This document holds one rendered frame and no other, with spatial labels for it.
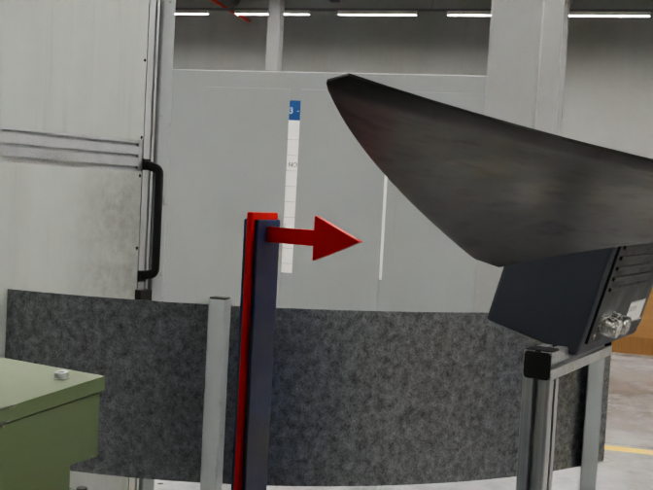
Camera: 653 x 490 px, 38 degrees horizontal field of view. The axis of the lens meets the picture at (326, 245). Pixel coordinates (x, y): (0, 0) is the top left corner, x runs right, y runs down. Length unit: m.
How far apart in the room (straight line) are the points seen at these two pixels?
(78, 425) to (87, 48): 1.71
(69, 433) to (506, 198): 0.47
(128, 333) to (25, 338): 0.25
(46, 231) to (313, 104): 4.38
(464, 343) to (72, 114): 1.09
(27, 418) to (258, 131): 5.95
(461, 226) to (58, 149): 1.94
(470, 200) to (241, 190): 6.24
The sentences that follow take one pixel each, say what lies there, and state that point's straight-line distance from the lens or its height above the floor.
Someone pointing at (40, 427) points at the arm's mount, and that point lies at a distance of 0.78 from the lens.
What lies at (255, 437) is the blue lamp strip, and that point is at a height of 1.07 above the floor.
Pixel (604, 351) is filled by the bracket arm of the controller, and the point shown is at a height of 1.03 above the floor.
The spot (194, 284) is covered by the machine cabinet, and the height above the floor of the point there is 0.52.
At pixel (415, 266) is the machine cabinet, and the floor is 0.76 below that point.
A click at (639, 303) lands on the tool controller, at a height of 1.09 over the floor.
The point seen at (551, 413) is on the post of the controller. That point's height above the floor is 0.99.
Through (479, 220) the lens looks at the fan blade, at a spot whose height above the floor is 1.19.
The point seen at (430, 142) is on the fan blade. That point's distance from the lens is 0.37.
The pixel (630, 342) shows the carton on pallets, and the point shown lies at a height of 0.09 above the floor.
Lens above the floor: 1.20
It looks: 3 degrees down
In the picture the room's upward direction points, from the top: 3 degrees clockwise
